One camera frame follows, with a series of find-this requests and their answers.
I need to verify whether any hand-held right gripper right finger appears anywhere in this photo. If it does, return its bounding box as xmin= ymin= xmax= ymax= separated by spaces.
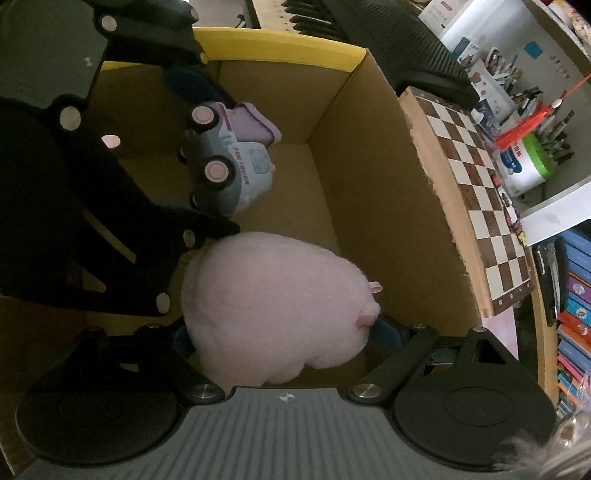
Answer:
xmin=346 ymin=318 xmax=520 ymax=407

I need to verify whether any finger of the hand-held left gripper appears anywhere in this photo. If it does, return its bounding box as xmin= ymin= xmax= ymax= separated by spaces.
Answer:
xmin=93 ymin=11 xmax=236 ymax=109
xmin=48 ymin=96 xmax=242 ymax=319

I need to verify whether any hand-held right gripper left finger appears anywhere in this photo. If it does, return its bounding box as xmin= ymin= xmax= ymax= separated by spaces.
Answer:
xmin=78 ymin=323 xmax=227 ymax=404

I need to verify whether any grey plush toy truck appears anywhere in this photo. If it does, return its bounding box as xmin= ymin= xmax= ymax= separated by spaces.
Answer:
xmin=178 ymin=102 xmax=282 ymax=217

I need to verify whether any pink plush pig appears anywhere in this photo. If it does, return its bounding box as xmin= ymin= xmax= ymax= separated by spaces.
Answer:
xmin=180 ymin=231 xmax=384 ymax=388

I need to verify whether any yellow cardboard box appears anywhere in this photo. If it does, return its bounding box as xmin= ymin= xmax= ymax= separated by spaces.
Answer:
xmin=0 ymin=27 xmax=485 ymax=478

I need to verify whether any stack of dark books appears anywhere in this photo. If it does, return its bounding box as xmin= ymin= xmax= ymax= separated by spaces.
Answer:
xmin=532 ymin=239 xmax=563 ymax=329

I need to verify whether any wooden chessboard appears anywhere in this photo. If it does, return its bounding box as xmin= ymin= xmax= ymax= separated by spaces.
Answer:
xmin=398 ymin=85 xmax=536 ymax=319

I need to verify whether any grey fluffy fur tuft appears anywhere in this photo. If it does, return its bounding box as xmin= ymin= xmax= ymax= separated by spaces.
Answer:
xmin=493 ymin=428 xmax=591 ymax=480

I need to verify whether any row of colourful books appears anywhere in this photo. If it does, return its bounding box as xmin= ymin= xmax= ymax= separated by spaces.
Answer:
xmin=553 ymin=228 xmax=591 ymax=418

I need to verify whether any white shelf unit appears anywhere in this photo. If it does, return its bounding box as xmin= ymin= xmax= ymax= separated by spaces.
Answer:
xmin=519 ymin=0 xmax=591 ymax=247

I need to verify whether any green white pen holder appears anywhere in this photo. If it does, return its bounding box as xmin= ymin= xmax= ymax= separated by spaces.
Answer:
xmin=496 ymin=115 xmax=575 ymax=198

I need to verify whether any black electronic keyboard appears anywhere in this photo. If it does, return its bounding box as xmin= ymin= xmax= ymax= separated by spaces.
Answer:
xmin=281 ymin=0 xmax=479 ymax=110

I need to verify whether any red tassel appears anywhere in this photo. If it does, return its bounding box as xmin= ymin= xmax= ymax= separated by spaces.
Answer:
xmin=495 ymin=74 xmax=591 ymax=151

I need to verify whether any bear print pen holder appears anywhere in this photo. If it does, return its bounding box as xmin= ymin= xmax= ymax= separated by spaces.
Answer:
xmin=471 ymin=45 xmax=525 ymax=100

